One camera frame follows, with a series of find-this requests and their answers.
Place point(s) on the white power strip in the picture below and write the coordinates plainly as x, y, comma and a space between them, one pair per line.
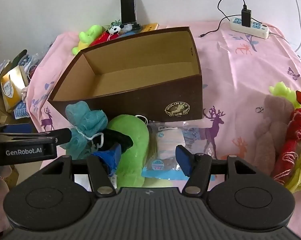
258, 30

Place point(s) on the brown cardboard box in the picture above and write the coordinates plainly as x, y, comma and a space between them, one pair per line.
140, 97

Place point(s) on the black charger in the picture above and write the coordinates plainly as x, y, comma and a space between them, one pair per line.
246, 17

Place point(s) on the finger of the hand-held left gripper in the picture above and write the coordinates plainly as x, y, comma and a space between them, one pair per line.
118, 138
60, 135

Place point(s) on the pink printed tablecloth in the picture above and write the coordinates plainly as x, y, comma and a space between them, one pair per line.
240, 80

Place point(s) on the lime green fringed plush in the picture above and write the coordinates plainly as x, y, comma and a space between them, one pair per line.
283, 91

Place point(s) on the taupe plush bear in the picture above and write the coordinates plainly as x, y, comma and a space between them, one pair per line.
273, 130

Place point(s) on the black phone stand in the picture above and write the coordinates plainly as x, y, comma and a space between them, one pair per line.
136, 26

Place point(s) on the black phone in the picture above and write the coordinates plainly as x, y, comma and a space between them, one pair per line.
128, 5

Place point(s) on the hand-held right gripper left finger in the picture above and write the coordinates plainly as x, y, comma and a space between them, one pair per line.
109, 158

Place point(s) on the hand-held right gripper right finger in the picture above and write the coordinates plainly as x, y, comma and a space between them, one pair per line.
184, 161

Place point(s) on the dark green object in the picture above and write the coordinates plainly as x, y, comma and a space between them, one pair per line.
19, 57

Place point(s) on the red plush pouch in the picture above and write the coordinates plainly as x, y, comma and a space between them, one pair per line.
103, 38

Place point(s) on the yellow book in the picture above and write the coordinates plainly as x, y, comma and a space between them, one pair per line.
149, 27

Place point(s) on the panda plush toy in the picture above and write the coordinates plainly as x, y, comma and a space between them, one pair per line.
114, 28

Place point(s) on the blue patterned packets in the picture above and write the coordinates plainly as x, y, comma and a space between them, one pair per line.
21, 110

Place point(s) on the blue case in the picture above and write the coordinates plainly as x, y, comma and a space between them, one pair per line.
128, 33

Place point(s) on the clear plastic packet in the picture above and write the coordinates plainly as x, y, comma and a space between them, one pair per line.
165, 140

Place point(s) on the lime green plush toy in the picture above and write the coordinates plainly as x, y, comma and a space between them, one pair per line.
88, 36

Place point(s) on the teal mesh bath pouf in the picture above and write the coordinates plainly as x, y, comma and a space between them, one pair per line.
85, 122

